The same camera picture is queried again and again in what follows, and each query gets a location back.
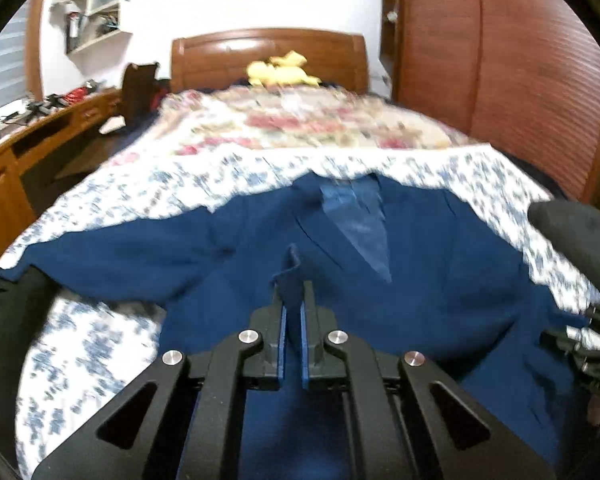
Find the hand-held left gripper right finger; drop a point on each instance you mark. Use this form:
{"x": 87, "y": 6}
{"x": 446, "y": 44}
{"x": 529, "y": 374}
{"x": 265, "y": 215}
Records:
{"x": 304, "y": 345}

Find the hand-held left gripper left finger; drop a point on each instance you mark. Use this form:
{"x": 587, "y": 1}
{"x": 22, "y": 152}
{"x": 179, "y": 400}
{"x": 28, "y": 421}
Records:
{"x": 283, "y": 345}

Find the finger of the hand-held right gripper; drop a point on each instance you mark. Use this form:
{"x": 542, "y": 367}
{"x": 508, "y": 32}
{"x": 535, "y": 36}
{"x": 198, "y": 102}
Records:
{"x": 557, "y": 342}

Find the dark blue knit jacket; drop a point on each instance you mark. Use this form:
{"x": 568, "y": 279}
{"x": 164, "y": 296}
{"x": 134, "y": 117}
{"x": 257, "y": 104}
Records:
{"x": 430, "y": 300}

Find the person's right hand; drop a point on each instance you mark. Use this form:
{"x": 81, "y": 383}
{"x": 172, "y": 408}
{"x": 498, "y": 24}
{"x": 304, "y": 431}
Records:
{"x": 596, "y": 410}

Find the black rolled cloth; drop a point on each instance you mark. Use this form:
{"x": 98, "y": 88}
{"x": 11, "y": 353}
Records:
{"x": 580, "y": 240}

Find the blue floral bed sheet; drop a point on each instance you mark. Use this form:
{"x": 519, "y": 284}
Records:
{"x": 130, "y": 195}

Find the pink floral blanket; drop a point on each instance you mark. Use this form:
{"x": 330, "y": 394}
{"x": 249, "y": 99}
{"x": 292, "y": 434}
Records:
{"x": 305, "y": 120}

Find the yellow plush toy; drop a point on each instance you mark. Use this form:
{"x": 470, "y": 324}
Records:
{"x": 275, "y": 72}

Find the black garment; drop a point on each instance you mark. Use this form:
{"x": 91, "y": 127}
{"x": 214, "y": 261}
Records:
{"x": 5, "y": 340}

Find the wooden slatted wardrobe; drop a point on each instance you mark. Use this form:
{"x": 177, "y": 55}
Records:
{"x": 505, "y": 60}

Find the wooden bed headboard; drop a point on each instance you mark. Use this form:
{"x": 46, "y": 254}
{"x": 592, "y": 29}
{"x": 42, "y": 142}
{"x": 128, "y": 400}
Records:
{"x": 215, "y": 60}

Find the dark desk chair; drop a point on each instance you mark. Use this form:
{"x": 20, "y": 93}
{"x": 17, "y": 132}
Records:
{"x": 137, "y": 90}

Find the wooden desk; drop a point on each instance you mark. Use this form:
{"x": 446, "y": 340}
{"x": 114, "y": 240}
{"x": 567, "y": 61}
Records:
{"x": 10, "y": 175}

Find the red basket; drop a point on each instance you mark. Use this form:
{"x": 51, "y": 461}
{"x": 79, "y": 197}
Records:
{"x": 76, "y": 95}

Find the black desk gadget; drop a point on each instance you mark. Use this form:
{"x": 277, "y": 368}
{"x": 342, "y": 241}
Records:
{"x": 45, "y": 105}

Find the window blind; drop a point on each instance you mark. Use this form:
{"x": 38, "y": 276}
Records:
{"x": 0, "y": 70}

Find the white wall shelf with books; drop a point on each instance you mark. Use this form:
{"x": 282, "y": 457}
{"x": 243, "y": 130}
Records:
{"x": 100, "y": 5}

